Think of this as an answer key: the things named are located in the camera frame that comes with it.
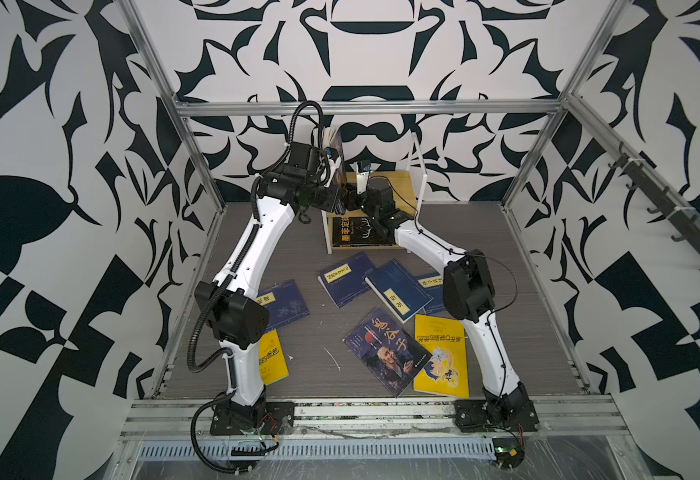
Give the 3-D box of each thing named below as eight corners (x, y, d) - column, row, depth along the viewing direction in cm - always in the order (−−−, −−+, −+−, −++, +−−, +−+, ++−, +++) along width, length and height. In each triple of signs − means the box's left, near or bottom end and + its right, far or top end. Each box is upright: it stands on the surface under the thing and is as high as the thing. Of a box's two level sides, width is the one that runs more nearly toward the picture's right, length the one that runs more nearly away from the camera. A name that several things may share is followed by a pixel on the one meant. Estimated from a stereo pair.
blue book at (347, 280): (338, 309, 94) (337, 305, 93) (317, 279, 101) (317, 276, 99) (383, 281, 101) (383, 277, 99) (361, 255, 107) (361, 251, 105)
